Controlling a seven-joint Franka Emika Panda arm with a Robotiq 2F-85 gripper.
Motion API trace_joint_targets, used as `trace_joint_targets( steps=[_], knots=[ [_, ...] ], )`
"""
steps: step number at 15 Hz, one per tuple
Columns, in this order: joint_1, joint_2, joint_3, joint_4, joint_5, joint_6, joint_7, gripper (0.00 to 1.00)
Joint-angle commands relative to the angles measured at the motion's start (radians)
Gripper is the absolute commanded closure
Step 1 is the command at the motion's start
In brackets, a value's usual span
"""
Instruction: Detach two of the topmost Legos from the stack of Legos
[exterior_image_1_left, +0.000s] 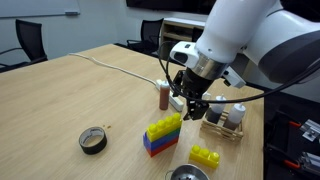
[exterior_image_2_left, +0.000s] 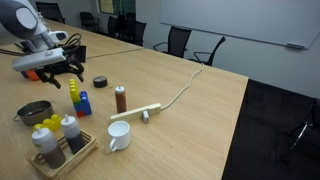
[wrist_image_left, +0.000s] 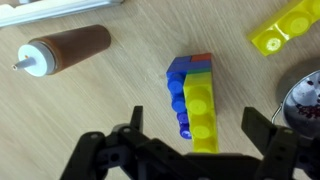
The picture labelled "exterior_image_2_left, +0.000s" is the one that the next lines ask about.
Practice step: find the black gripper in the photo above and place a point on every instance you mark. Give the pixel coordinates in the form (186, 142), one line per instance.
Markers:
(60, 65)

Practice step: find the yellow Lego brick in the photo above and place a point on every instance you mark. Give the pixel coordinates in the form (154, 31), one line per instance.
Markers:
(75, 93)
(50, 123)

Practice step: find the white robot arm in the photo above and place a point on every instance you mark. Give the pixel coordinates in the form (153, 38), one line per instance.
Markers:
(20, 20)

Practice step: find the black flat board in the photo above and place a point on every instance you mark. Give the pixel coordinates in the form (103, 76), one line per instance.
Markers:
(82, 53)

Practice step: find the orange block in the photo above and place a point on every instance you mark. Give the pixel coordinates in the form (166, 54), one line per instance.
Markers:
(32, 75)

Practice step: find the green Lego brick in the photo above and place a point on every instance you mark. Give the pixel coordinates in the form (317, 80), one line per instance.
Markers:
(77, 103)

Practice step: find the black tape roll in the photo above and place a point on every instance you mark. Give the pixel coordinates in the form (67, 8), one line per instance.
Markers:
(100, 81)

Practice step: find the blue Lego brick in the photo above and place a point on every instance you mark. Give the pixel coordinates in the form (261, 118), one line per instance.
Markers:
(86, 105)

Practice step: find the red Lego brick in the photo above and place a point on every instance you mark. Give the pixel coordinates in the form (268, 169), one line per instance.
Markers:
(83, 114)

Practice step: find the black office chair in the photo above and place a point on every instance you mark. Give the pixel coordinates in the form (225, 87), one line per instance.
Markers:
(50, 10)
(112, 26)
(139, 31)
(213, 53)
(178, 40)
(89, 20)

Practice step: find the brown sauce bottle white cap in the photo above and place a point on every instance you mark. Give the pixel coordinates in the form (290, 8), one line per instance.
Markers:
(120, 100)

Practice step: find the white squeeze bottle dark sauce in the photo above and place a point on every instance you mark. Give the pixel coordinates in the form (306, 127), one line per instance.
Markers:
(73, 135)
(50, 148)

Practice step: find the wooden slat crate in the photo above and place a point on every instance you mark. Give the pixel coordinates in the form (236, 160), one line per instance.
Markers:
(80, 150)

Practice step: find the cream power strip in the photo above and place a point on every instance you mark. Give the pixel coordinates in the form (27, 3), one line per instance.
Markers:
(133, 113)

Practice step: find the white mug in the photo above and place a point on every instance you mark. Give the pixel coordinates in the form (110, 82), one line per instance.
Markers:
(119, 135)

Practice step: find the window with green view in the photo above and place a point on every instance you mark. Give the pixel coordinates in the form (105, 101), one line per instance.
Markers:
(116, 6)

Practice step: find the whiteboard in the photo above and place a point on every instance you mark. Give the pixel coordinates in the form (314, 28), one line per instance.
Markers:
(240, 16)

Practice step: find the whiteboard eraser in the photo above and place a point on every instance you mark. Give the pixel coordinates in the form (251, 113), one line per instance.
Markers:
(295, 46)

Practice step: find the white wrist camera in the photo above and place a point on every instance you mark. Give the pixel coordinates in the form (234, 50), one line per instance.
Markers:
(36, 60)

